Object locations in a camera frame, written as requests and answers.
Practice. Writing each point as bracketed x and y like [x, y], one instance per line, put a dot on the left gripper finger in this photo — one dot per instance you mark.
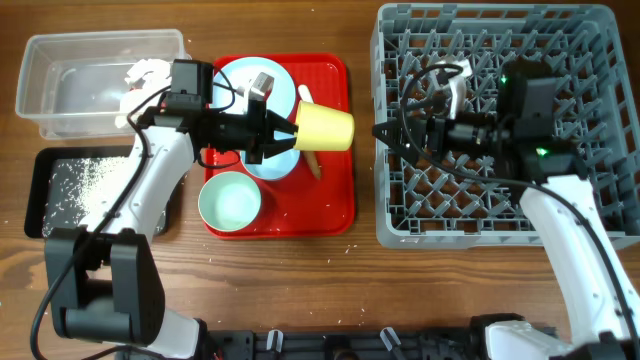
[277, 147]
[275, 122]

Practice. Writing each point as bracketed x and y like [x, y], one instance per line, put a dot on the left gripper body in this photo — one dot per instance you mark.
[239, 131]

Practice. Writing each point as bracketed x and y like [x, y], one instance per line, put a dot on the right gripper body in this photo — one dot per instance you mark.
[469, 133]

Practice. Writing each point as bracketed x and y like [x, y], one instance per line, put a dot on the light blue rice bowl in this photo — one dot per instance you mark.
[274, 168]

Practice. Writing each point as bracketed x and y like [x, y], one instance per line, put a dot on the white plastic spoon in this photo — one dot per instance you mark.
[305, 94]

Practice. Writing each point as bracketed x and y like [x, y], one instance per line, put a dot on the yellow plastic cup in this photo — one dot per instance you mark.
[321, 128]

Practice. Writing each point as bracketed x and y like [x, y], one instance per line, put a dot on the light green bowl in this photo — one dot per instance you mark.
[229, 201]

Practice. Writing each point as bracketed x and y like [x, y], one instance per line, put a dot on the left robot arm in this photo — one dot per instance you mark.
[104, 285]

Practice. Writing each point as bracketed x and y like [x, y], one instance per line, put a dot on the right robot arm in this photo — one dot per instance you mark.
[549, 177]

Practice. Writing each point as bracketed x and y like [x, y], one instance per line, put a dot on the grey dishwasher rack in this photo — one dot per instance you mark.
[420, 207]

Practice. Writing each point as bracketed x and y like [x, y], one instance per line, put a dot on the large light blue plate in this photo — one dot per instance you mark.
[231, 86]

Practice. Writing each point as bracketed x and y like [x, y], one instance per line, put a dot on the red serving tray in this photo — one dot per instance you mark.
[300, 205]

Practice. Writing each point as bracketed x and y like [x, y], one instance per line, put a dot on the clear plastic bin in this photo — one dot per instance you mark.
[71, 84]

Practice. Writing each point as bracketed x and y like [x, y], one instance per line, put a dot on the black plastic tray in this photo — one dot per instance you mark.
[42, 171]

